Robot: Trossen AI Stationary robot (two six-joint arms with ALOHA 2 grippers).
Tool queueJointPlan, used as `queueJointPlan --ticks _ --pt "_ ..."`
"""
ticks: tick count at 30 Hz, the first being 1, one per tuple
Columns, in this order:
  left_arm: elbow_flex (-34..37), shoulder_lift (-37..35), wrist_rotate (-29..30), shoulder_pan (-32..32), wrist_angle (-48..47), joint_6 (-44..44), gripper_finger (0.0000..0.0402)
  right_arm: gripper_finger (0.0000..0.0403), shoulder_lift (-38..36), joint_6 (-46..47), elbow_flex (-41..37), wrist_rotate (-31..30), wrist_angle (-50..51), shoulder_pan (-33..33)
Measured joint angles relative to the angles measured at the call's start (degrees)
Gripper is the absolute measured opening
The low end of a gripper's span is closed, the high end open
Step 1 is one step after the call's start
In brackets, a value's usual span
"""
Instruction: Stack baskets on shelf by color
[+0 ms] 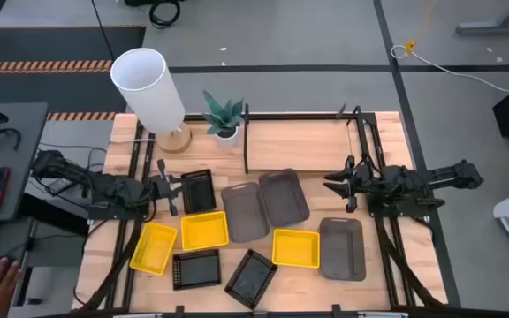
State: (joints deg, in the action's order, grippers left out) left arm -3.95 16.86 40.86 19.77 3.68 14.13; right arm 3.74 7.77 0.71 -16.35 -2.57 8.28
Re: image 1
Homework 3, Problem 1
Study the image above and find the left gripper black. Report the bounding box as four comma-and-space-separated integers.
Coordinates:
150, 158, 185, 217

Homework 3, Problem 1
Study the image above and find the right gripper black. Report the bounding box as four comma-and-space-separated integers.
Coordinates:
323, 154, 382, 215

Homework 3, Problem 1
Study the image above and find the black mesh plastic basket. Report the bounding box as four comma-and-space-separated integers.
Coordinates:
171, 248, 223, 292
179, 168, 217, 216
224, 248, 279, 311

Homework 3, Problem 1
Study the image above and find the yellow plastic basket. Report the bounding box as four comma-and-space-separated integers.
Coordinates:
271, 228, 322, 269
179, 210, 231, 253
129, 221, 179, 276

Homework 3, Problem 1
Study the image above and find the grey plastic basket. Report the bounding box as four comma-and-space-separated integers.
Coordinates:
220, 181, 271, 244
318, 216, 368, 283
258, 167, 311, 229

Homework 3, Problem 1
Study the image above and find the black dish rack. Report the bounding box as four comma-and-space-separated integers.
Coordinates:
242, 103, 367, 175

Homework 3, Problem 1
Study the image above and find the green plant in white pot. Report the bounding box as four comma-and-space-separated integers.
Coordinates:
201, 89, 246, 150

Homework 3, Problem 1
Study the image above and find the white lamp with wooden base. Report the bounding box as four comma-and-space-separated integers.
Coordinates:
110, 47, 194, 155

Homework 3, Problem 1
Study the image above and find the grey desk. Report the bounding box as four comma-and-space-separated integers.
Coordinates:
0, 102, 49, 223

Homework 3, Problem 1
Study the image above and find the black mat with hazard stripes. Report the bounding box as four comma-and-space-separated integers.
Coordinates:
0, 24, 148, 122

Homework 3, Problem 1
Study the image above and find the grey metal desk foot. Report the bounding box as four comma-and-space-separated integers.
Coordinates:
455, 0, 509, 36

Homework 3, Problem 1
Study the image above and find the black aluminium rig frame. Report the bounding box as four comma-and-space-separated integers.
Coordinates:
73, 104, 463, 318

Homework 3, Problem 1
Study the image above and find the yellow cord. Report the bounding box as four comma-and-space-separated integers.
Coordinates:
404, 0, 439, 55

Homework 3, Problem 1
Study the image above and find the white floor cable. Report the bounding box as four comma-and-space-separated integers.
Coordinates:
390, 43, 509, 94

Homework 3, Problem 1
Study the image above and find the coiled black cable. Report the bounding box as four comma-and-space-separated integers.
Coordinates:
148, 0, 182, 30

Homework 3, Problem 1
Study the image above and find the thin black floor cable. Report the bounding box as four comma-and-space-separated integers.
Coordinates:
89, 0, 116, 62

